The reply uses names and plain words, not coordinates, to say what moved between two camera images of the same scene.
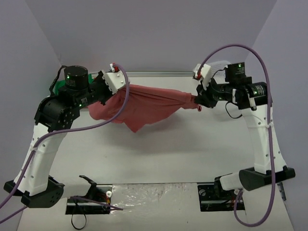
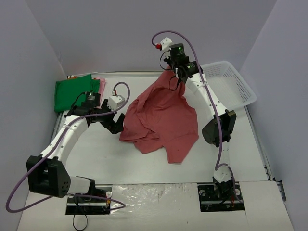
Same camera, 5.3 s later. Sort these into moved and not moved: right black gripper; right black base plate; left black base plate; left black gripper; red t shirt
Moved: right black gripper; red t shirt; left black gripper
Not moved: right black base plate; left black base plate
